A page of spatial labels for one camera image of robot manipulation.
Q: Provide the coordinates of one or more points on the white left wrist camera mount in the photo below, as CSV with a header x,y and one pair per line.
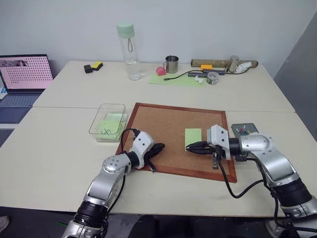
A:
x,y
141,146

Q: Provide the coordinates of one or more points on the clear plastic box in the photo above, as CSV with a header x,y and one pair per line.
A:
x,y
109,122

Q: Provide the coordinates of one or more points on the small black block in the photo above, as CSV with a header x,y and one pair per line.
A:
x,y
88,68

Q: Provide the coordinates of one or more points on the grey USB hub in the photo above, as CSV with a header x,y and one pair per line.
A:
x,y
205,73

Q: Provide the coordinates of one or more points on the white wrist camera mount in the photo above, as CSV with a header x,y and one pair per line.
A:
x,y
141,146
218,135

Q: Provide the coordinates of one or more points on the grey metal tray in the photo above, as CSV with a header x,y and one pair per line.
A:
x,y
252,128

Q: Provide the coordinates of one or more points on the dark textured floor mat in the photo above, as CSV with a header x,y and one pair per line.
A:
x,y
4,136

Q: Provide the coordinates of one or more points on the open laptop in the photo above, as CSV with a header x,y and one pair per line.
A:
x,y
22,74

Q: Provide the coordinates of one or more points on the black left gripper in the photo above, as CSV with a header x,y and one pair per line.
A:
x,y
150,155

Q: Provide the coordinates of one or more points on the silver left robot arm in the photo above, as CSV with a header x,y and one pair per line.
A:
x,y
107,182

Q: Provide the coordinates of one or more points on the yellow and black eraser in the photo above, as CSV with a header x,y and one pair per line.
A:
x,y
97,65

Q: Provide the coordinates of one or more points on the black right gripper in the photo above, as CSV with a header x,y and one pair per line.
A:
x,y
210,149

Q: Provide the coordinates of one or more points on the yellow toy brick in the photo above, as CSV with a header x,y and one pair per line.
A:
x,y
206,66

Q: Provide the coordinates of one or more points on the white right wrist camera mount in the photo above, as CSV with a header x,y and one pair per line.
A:
x,y
218,135

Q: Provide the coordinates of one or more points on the clear bottle with green lid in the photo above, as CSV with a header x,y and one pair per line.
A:
x,y
130,57

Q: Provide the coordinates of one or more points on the white crumpled tissue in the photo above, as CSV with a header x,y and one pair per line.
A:
x,y
242,67

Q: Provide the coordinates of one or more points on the plain green sticky note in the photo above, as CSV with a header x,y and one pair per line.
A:
x,y
192,136

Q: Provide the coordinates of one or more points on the metal cylinder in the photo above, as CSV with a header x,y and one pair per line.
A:
x,y
232,64

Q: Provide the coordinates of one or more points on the small white plastic piece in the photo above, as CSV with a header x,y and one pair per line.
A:
x,y
198,79

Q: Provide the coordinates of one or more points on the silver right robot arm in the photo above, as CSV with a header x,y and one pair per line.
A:
x,y
272,163

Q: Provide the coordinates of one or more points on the wood-framed cork board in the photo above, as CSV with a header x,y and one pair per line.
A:
x,y
168,129

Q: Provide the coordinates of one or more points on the pink round object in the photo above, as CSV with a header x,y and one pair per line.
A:
x,y
161,71

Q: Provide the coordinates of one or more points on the scribbled green sticky note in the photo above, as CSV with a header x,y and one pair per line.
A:
x,y
109,129

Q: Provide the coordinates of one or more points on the light green paper sheet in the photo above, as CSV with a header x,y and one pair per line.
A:
x,y
178,80

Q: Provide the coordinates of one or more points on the steel mug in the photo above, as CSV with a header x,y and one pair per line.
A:
x,y
171,64

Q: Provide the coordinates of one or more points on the clear jar of pushpins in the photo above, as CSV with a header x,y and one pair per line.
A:
x,y
212,78

